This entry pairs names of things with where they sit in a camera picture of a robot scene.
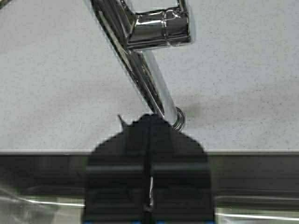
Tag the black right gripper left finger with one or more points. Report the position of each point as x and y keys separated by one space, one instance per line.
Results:
x=117 y=177

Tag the stainless steel double sink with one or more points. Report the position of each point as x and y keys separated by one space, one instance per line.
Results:
x=247 y=189

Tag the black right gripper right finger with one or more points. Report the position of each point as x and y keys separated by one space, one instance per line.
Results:
x=182 y=185

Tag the chrome kitchen faucet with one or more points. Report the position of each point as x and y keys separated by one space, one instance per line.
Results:
x=133 y=35

